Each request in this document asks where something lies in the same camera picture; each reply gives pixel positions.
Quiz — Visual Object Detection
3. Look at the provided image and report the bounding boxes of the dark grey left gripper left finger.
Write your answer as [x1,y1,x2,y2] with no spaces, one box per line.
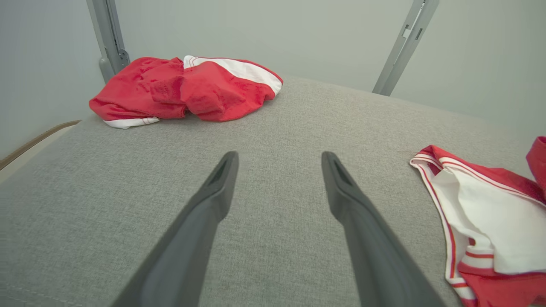
[112,151,239,307]

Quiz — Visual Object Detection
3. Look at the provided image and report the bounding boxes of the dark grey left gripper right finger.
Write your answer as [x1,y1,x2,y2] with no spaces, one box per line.
[321,151,446,307]

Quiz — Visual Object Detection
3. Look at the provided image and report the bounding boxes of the red Bulls basketball jersey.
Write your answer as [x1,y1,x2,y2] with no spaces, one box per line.
[409,136,546,307]

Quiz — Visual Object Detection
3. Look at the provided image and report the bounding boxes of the grey slotted metal partition frame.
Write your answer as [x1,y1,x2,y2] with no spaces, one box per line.
[372,0,441,97]

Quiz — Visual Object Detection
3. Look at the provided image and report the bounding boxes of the grey metal post with foot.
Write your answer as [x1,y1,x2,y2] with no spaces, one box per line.
[85,0,131,84]

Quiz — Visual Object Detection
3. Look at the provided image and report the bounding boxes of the red shorts with white band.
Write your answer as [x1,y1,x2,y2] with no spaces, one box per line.
[89,55,284,130]

